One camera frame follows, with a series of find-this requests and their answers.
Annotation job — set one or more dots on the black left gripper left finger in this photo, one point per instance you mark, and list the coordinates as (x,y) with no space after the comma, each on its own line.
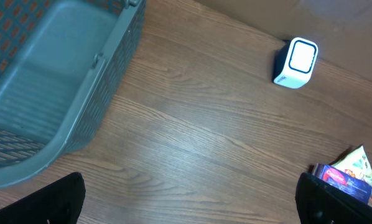
(60,202)

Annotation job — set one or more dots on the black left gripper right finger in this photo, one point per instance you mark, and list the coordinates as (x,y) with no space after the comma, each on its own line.
(320,203)

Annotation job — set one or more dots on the purple sanitary pad pack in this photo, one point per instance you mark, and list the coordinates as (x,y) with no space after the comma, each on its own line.
(357,188)

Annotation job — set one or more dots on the colourful wet wipes pack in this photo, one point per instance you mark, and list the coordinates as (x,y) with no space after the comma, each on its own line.
(357,165)

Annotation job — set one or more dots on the white barcode scanner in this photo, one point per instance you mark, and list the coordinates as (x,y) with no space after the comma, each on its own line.
(295,62)

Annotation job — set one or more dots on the grey plastic mesh basket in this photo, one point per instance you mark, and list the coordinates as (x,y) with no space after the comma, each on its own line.
(61,62)

